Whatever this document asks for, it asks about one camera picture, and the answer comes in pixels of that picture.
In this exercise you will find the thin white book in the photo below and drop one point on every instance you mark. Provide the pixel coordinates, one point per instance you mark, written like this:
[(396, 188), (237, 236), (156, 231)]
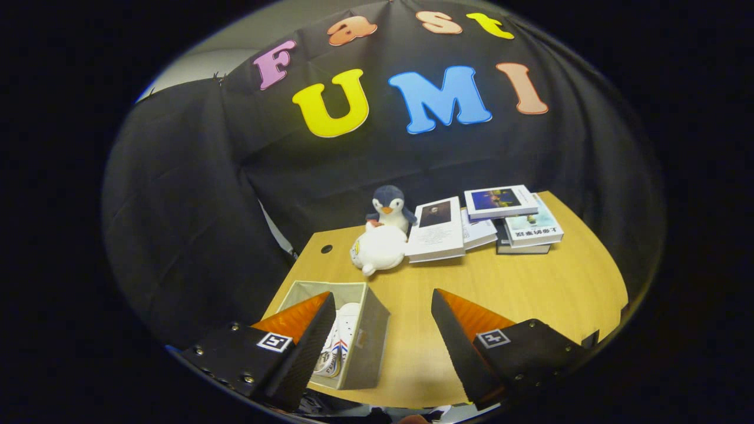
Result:
[(478, 231)]

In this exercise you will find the dark grey book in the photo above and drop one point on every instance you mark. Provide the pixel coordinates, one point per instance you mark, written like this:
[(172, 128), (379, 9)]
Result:
[(521, 249)]

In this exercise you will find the book with pale green cover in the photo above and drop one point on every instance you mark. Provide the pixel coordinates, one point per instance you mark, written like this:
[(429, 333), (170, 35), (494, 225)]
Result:
[(533, 227)]

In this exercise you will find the grey fabric storage box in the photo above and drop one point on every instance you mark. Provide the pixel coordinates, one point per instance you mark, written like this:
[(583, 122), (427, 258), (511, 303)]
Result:
[(371, 335)]

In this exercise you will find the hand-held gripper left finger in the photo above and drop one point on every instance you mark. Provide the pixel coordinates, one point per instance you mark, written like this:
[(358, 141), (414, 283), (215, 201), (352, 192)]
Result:
[(303, 356)]

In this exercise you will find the white plush toy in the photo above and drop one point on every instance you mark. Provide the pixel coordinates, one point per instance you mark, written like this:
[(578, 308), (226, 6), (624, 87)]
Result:
[(380, 247)]

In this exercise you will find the white book with dark portrait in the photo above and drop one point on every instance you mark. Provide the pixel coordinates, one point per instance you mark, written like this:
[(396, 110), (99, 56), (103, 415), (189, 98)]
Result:
[(436, 232)]

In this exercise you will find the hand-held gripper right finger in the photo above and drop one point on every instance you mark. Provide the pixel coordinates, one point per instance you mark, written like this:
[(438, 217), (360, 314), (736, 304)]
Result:
[(459, 353)]

